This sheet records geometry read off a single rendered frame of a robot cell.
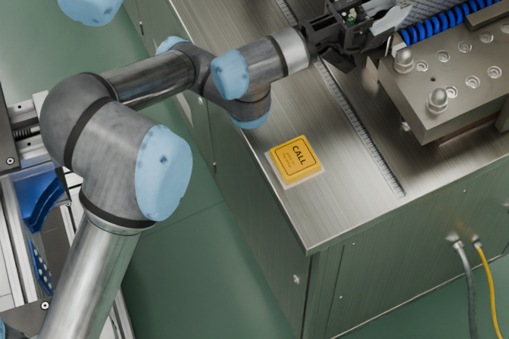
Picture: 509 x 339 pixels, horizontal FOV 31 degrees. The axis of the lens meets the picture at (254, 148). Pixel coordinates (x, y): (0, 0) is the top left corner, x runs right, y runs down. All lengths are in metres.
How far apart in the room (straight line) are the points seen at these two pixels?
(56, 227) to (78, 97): 1.19
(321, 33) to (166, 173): 0.43
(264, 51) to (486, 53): 0.41
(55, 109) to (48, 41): 1.70
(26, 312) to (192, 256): 0.94
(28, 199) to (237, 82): 0.63
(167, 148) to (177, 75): 0.34
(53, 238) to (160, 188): 1.23
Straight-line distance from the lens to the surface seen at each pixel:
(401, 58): 1.58
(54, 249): 2.39
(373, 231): 1.68
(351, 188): 1.64
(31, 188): 1.93
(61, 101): 1.25
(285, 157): 1.63
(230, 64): 1.46
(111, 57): 2.87
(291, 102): 1.71
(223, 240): 2.56
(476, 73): 1.63
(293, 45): 1.48
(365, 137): 1.68
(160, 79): 1.46
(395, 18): 1.57
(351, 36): 1.51
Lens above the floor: 2.39
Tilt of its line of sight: 63 degrees down
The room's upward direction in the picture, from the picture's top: 2 degrees counter-clockwise
